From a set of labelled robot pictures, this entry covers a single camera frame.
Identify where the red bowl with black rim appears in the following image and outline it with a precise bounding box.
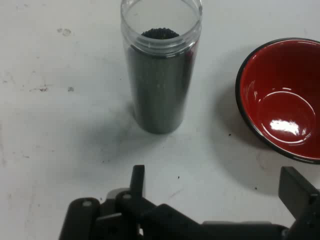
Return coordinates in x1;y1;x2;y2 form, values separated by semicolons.
235;37;320;165

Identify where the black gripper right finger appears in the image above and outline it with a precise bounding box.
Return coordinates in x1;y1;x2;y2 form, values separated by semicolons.
278;166;320;240

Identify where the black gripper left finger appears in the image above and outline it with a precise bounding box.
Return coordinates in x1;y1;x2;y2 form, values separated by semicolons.
58;164;201;240

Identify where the clear jar with black seeds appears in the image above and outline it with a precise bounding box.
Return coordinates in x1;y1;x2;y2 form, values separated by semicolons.
120;0;203;135

